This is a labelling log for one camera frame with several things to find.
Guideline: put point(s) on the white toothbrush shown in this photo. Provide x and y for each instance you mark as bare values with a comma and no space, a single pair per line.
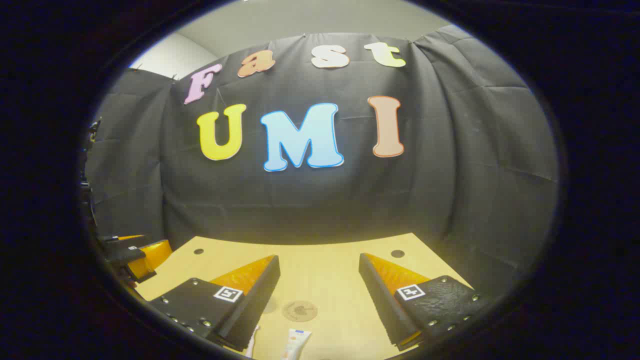
252,342

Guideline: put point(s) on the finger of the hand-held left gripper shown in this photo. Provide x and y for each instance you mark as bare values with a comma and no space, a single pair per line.
120,254
107,239

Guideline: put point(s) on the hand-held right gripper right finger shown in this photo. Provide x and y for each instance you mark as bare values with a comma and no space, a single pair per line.
381,305

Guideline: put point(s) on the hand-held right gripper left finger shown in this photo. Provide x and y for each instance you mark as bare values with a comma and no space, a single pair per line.
250,310

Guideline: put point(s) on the light wooden desktop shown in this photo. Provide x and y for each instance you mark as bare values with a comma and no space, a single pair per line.
320,270

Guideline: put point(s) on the round cork coaster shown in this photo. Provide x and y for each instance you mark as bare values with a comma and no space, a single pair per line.
300,310

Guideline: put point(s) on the white toothpaste tube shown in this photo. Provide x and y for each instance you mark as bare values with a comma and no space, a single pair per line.
296,342

